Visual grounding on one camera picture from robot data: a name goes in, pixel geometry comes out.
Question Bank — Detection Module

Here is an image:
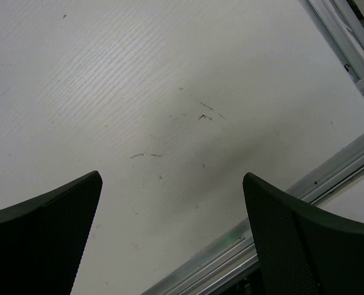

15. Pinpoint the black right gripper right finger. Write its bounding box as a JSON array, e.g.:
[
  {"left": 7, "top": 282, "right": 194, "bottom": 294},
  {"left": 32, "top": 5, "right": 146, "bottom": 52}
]
[{"left": 242, "top": 173, "right": 364, "bottom": 294}]

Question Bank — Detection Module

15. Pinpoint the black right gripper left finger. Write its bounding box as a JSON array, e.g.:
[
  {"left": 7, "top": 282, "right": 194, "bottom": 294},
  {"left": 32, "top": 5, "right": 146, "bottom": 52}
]
[{"left": 0, "top": 171, "right": 103, "bottom": 294}]

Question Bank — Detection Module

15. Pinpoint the front aluminium frame rail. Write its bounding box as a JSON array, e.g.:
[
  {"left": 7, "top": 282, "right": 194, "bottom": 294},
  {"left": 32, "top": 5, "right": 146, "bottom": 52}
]
[{"left": 147, "top": 134, "right": 364, "bottom": 294}]

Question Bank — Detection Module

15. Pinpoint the aluminium frame rail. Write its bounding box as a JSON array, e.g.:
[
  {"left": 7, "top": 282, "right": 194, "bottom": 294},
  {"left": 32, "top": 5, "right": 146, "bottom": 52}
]
[
  {"left": 147, "top": 134, "right": 364, "bottom": 294},
  {"left": 300, "top": 1, "right": 364, "bottom": 96}
]

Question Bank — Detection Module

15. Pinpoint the right aluminium frame rail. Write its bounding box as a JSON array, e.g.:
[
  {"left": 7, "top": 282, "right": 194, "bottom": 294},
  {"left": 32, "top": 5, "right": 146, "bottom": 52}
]
[{"left": 300, "top": 1, "right": 364, "bottom": 96}]

